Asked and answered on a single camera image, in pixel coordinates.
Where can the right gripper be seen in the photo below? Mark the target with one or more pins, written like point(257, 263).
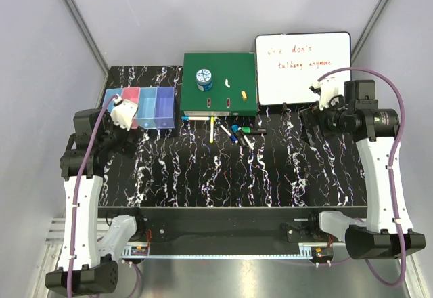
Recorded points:
point(310, 117)

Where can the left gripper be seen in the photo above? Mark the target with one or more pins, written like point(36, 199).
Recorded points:
point(126, 146)

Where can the four-compartment colourful organizer tray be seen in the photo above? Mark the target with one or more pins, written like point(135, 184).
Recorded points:
point(156, 105)

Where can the white marker blue cap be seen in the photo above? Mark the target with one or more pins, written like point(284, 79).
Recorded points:
point(196, 118)

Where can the small yellow eraser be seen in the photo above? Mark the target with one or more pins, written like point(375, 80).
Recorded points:
point(244, 95)

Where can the yellow highlighter pen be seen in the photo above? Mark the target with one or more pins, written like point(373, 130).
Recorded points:
point(212, 130)

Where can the round blue tape tin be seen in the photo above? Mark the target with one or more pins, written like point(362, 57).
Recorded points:
point(204, 80)

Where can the green ring binder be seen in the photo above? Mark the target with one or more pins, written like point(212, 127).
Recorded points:
point(238, 68)

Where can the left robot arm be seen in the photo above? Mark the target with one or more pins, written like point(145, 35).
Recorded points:
point(88, 264)

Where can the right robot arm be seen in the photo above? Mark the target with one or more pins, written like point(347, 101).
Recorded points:
point(374, 130)

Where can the black marble pattern mat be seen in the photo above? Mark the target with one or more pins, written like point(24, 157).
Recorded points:
point(180, 167)

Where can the green black marker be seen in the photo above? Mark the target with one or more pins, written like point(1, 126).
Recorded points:
point(254, 131)

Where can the white whiteboard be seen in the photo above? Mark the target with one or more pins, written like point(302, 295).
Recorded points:
point(288, 64)

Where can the blue capped marker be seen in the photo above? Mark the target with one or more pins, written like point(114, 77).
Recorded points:
point(238, 135)

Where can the white pen blue tip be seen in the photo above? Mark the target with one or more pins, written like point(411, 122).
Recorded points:
point(232, 137)

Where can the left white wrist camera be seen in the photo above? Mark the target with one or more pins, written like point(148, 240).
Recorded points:
point(123, 113)

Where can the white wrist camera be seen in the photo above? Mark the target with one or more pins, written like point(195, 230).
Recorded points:
point(328, 90)
point(123, 113)

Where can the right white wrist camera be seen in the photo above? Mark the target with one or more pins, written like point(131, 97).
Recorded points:
point(328, 90)

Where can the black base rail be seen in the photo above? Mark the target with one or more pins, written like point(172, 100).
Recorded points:
point(218, 231)

